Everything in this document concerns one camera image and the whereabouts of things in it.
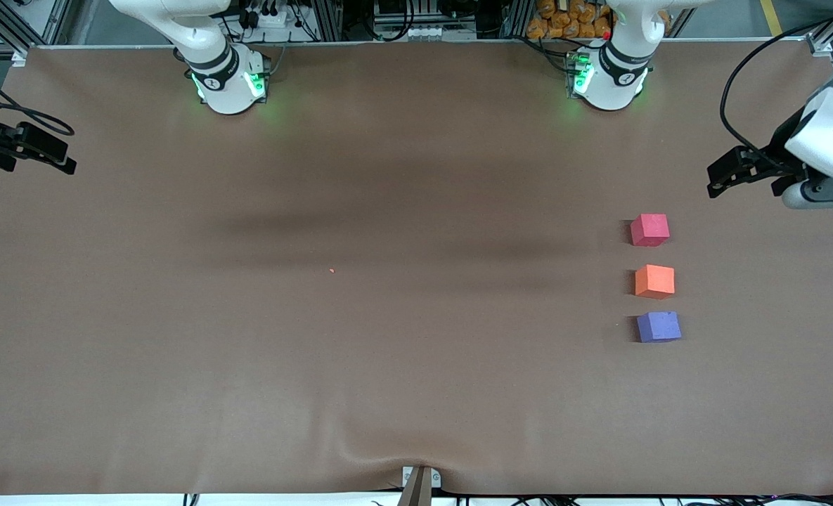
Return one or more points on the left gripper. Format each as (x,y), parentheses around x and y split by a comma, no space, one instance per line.
(784,144)

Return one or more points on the orange foam cube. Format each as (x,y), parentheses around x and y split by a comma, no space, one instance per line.
(654,281)

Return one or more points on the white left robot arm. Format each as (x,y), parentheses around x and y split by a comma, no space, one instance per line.
(609,84)

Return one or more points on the red foam cube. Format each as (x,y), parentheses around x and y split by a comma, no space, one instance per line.
(649,229)

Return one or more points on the purple foam cube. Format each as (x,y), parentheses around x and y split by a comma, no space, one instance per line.
(659,327)

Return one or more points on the pile of orange bags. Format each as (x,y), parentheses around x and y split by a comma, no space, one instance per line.
(571,20)

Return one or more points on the white power strip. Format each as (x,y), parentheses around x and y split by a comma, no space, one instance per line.
(267,17)

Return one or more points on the large table mat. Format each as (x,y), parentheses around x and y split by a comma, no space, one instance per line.
(416,211)

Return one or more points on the white connector block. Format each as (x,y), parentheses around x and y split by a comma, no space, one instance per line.
(436,32)

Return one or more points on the metal table clamp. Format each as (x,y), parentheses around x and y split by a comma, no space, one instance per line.
(420,488)

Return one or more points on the aluminium frame post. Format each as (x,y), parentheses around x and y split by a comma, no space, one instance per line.
(517,18)
(329,20)

